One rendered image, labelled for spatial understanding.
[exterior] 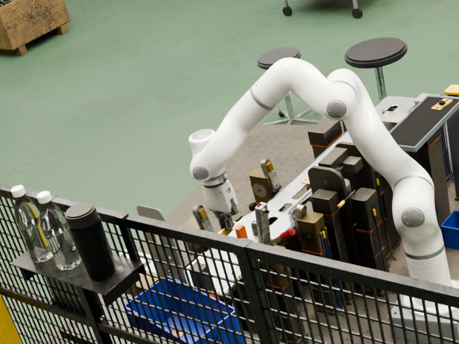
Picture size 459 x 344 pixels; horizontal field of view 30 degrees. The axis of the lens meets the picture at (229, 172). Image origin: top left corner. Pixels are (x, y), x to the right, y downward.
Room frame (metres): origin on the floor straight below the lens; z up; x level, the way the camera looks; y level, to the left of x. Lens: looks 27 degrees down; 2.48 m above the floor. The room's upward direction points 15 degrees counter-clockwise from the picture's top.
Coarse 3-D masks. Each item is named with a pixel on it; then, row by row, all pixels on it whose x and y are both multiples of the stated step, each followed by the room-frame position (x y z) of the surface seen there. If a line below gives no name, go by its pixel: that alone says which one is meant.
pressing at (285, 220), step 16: (400, 96) 3.18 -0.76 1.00; (336, 144) 2.91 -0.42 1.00; (304, 176) 2.73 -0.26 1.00; (288, 192) 2.64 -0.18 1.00; (272, 208) 2.56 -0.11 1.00; (240, 224) 2.51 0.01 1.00; (272, 224) 2.46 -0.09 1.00; (288, 224) 2.43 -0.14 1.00; (256, 240) 2.39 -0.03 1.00; (224, 256) 2.34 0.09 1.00; (240, 272) 2.23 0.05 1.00; (224, 288) 2.17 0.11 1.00
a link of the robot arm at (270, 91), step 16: (288, 64) 2.23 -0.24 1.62; (304, 64) 2.23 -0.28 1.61; (272, 80) 2.24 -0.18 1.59; (288, 80) 2.21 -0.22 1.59; (304, 80) 2.20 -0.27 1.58; (320, 80) 2.17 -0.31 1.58; (256, 96) 2.25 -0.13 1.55; (272, 96) 2.23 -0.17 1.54; (304, 96) 2.19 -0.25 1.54; (320, 96) 2.14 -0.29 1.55; (336, 96) 2.11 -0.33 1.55; (352, 96) 2.13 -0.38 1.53; (320, 112) 2.13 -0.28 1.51; (336, 112) 2.10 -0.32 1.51; (352, 112) 2.12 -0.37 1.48
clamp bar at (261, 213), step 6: (252, 204) 2.24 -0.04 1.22; (264, 204) 2.23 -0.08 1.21; (252, 210) 2.24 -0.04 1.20; (258, 210) 2.21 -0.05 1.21; (264, 210) 2.21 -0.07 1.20; (258, 216) 2.22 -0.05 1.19; (264, 216) 2.22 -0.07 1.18; (258, 222) 2.22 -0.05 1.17; (264, 222) 2.22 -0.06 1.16; (258, 228) 2.22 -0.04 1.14; (264, 228) 2.22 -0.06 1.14; (258, 234) 2.23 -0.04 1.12; (264, 234) 2.22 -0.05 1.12; (258, 240) 2.23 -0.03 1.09; (264, 240) 2.22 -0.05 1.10
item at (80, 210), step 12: (84, 204) 1.75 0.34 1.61; (72, 216) 1.70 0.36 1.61; (84, 216) 1.70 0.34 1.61; (96, 216) 1.72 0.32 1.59; (72, 228) 1.70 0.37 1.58; (84, 228) 1.70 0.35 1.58; (96, 228) 1.70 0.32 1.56; (84, 240) 1.69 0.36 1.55; (96, 240) 1.70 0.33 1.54; (84, 252) 1.70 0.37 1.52; (96, 252) 1.70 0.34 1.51; (108, 252) 1.72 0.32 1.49; (84, 264) 1.71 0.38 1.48; (96, 264) 1.70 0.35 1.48; (108, 264) 1.71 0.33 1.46; (96, 276) 1.70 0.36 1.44; (108, 276) 1.70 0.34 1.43
